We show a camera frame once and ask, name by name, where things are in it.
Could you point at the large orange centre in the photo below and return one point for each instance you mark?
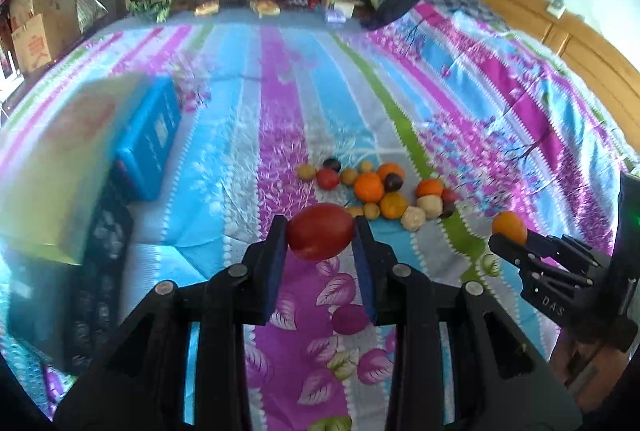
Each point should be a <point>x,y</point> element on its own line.
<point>369,188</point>

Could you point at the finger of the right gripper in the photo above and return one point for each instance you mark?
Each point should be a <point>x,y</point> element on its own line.
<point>564,249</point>
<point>527,261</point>

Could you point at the black patterned box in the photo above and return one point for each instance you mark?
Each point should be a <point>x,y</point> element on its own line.
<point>66,312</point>

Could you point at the beige cube fruit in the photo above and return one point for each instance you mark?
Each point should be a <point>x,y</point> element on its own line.
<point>431,205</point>
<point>413,219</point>

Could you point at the lower cardboard box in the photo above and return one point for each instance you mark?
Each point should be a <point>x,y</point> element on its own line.
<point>46,36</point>

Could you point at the small orange tangerine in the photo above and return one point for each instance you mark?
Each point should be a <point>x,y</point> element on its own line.
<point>509,224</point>

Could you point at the striped floral bed sheet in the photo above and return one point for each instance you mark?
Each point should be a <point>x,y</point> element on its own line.
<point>486,118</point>

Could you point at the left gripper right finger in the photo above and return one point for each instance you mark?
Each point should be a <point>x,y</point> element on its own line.
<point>374,263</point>

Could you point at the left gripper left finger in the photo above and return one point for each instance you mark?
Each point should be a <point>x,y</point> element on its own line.
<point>265,263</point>

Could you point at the yellow green flat box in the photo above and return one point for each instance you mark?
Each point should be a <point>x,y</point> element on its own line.
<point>53,173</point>

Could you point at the wooden bed headboard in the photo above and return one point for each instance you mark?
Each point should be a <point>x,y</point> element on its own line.
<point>605,70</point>

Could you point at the blue rectangular box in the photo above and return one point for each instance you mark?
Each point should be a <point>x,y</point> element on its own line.
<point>142,152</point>

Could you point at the dark purple plum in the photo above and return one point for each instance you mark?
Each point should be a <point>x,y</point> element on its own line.
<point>393,182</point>

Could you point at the red tomato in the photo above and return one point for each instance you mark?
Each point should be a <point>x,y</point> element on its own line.
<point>320,232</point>

